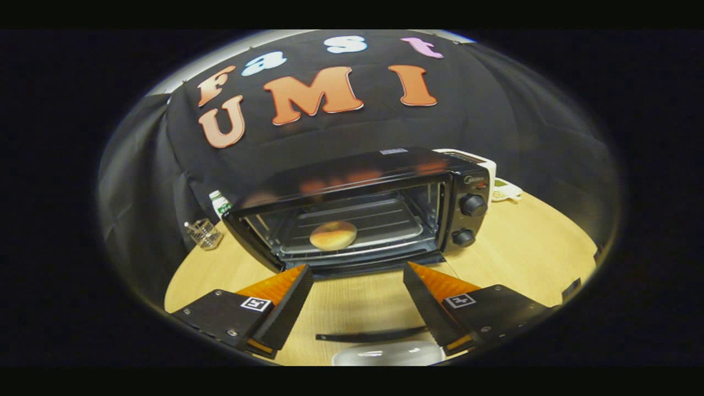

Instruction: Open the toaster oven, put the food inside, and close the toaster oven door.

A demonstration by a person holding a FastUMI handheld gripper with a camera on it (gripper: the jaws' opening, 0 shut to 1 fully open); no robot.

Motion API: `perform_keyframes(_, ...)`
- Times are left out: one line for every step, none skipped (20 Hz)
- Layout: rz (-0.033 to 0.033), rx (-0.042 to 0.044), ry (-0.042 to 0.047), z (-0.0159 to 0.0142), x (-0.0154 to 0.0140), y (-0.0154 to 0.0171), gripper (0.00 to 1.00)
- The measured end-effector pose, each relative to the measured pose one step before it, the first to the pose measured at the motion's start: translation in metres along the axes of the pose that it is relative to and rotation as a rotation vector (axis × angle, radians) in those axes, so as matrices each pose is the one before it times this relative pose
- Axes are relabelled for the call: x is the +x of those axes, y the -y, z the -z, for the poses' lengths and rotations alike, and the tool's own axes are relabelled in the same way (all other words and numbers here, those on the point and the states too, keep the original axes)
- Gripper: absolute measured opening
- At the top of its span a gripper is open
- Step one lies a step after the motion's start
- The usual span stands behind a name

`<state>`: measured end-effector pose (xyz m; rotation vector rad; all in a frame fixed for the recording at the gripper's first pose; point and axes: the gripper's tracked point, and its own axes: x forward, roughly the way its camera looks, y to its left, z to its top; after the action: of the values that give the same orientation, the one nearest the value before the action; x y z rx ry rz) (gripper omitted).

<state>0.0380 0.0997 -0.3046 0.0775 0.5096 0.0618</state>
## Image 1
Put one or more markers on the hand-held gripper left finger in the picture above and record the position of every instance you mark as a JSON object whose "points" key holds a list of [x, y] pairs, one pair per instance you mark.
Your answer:
{"points": [[287, 308]]}

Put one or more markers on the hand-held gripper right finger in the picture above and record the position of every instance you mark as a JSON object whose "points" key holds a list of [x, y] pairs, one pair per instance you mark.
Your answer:
{"points": [[426, 308]]}

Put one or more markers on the golden bagel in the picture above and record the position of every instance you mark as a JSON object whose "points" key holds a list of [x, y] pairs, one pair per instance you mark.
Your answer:
{"points": [[333, 235]]}

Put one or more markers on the black toaster oven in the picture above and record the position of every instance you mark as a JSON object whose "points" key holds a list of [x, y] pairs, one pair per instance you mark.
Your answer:
{"points": [[467, 187]]}

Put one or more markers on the white bread toaster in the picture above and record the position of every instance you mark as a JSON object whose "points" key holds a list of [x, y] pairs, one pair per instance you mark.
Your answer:
{"points": [[487, 164]]}

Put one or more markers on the white plate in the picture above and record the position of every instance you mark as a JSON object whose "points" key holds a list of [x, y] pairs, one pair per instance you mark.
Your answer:
{"points": [[385, 355]]}

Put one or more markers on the white bottle green label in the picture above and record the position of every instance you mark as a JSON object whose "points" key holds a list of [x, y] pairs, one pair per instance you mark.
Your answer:
{"points": [[220, 204]]}

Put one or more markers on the small white flat device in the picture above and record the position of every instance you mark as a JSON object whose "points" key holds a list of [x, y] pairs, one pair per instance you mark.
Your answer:
{"points": [[505, 191]]}

